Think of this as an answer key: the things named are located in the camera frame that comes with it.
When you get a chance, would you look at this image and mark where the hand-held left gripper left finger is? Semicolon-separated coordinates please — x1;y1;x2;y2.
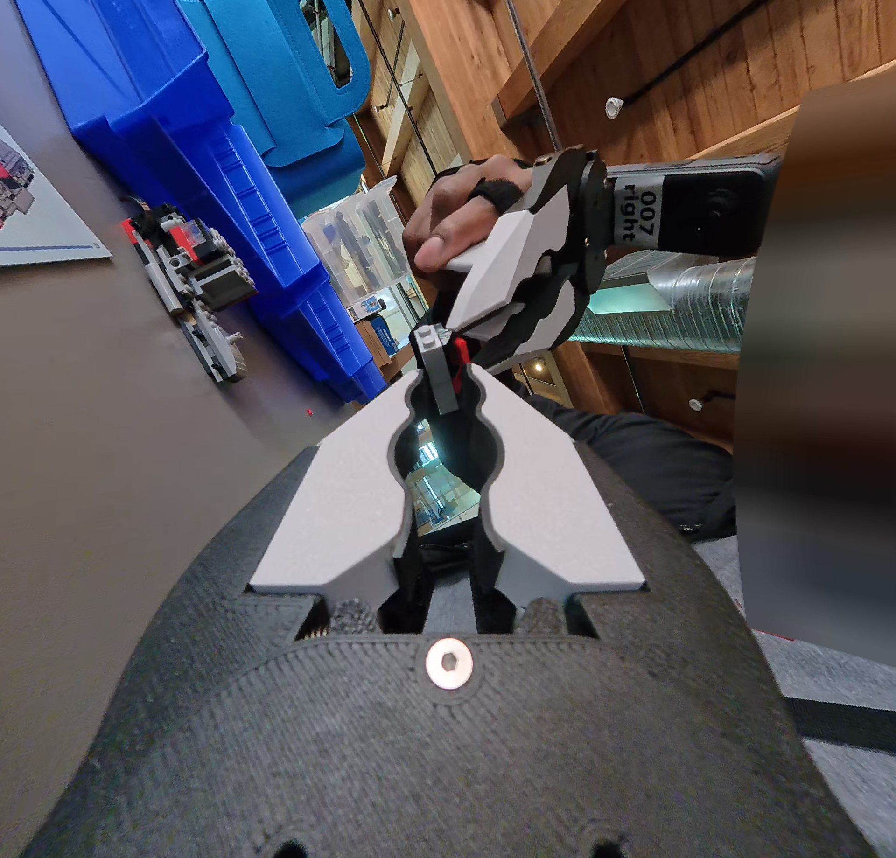
248;370;428;601

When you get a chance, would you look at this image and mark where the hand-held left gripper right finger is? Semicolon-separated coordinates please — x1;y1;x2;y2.
465;363;647;606

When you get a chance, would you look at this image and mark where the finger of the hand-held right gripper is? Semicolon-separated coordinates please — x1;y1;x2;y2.
479;273;590;376
442;188;582;339

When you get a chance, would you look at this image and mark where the small grey red brick assembly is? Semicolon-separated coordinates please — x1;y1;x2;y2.
413;324;471;413

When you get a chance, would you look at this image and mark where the grey desk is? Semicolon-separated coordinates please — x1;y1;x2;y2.
0;0;428;858

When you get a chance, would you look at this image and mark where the person's right hand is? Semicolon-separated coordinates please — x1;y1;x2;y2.
402;154;534;274

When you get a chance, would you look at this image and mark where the black cloth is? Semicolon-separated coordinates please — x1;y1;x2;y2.
525;392;737;544

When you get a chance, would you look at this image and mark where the clear plastic organizer box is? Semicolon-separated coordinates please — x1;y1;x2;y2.
302;178;421;313

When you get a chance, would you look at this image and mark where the steel ceiling pipe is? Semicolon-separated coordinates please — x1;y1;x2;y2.
493;0;560;153

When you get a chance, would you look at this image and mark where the toy brick vehicle model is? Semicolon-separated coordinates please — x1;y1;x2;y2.
120;196;259;384

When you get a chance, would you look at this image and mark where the blue felt bag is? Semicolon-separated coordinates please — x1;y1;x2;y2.
150;0;372;218

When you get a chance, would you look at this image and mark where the blue plastic bin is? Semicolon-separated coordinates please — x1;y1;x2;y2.
0;0;386;405

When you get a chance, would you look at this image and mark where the person's grey sweatshirt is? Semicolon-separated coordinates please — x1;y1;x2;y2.
689;532;896;858

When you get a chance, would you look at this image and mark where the brick instruction booklet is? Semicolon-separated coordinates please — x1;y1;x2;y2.
0;125;114;267

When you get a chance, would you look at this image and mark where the silver ventilation duct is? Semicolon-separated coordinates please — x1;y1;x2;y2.
567;249;757;355

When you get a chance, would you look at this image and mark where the black shoulder strap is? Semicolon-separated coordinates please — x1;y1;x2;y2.
783;696;896;753

